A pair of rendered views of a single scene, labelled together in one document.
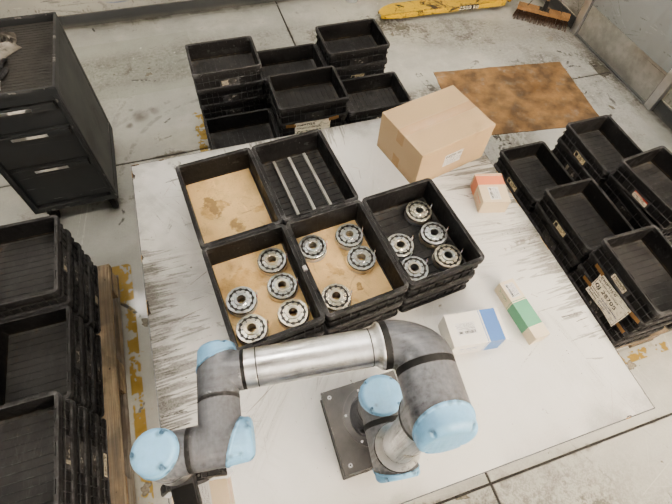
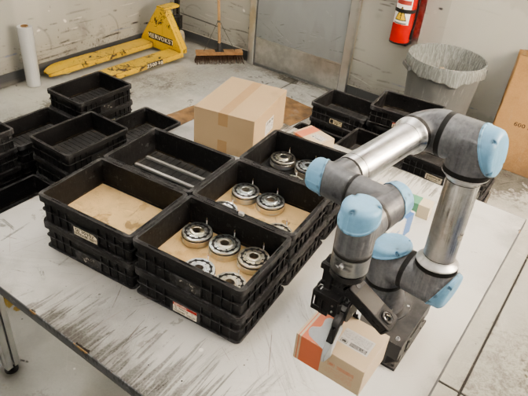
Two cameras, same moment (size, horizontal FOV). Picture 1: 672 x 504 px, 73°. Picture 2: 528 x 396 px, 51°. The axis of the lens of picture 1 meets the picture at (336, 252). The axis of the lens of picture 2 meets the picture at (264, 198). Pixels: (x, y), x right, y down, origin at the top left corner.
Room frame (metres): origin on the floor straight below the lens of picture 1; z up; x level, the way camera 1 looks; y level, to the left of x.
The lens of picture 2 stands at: (-0.47, 0.88, 2.01)
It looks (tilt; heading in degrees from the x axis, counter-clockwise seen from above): 35 degrees down; 324
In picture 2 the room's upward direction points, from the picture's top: 6 degrees clockwise
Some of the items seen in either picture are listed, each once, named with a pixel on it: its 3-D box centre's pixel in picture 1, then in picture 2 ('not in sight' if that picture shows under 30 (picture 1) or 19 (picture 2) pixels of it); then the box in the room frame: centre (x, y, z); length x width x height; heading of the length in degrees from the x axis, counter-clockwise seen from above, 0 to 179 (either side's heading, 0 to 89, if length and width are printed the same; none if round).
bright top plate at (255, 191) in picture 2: (349, 234); (245, 190); (0.95, -0.04, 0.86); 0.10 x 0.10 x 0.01
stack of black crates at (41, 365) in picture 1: (50, 372); not in sight; (0.50, 1.15, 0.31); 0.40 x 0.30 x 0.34; 22
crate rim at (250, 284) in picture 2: (261, 284); (213, 240); (0.68, 0.23, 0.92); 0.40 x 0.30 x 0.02; 27
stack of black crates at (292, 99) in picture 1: (307, 118); (84, 169); (2.11, 0.24, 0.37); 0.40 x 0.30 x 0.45; 112
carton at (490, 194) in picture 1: (489, 193); (313, 141); (1.32, -0.65, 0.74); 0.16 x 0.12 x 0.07; 8
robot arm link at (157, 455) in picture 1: (163, 455); (358, 226); (0.09, 0.26, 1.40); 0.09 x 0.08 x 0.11; 105
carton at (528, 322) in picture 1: (520, 310); (402, 200); (0.76, -0.71, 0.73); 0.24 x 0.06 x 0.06; 26
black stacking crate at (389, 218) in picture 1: (417, 237); (300, 172); (0.96, -0.30, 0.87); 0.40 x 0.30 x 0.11; 27
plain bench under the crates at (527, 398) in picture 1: (351, 308); (255, 295); (0.89, -0.09, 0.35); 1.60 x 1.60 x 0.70; 22
